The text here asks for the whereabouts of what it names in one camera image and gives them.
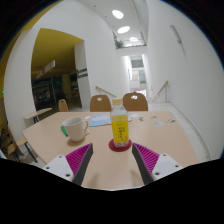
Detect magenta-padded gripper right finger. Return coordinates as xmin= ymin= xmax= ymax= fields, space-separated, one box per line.
xmin=130 ymin=142 xmax=184 ymax=186

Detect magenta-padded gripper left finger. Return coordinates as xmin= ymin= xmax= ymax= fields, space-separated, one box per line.
xmin=41 ymin=142 xmax=94 ymax=186

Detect yellow drink bottle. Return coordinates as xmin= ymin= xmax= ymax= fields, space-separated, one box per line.
xmin=110 ymin=96 xmax=130 ymax=148

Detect white mug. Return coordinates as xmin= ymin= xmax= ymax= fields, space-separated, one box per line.
xmin=60 ymin=116 xmax=90 ymax=143

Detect flat round red coaster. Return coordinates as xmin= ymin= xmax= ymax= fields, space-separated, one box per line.
xmin=108 ymin=138 xmax=133 ymax=153

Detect wooden side table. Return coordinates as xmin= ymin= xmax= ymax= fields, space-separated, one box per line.
xmin=23 ymin=107 xmax=53 ymax=124

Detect narrow wooden chair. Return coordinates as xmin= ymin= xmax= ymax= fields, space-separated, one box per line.
xmin=58 ymin=98 xmax=70 ymax=113

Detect light blue printed booklet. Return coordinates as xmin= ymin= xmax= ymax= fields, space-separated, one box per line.
xmin=88 ymin=113 xmax=112 ymax=128

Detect wooden chair with oval cutout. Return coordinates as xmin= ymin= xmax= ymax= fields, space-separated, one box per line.
xmin=122 ymin=92 xmax=149 ymax=112
xmin=89 ymin=94 xmax=113 ymax=113

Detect dark shop shelf unit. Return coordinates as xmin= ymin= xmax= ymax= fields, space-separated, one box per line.
xmin=31 ymin=74 xmax=81 ymax=111

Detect wooden stair handrail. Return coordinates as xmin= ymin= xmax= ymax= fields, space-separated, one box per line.
xmin=151 ymin=80 xmax=170 ymax=103
xmin=95 ymin=85 xmax=118 ymax=98

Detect white hanging sign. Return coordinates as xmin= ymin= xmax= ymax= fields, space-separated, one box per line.
xmin=35 ymin=59 xmax=56 ymax=79

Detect green potted plant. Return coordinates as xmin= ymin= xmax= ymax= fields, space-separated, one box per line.
xmin=114 ymin=39 xmax=125 ymax=50

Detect round ceiling lights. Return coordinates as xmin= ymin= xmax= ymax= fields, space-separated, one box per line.
xmin=111 ymin=9 xmax=139 ymax=48

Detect dark wall sign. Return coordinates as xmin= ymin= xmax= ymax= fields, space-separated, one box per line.
xmin=76 ymin=68 xmax=88 ymax=79

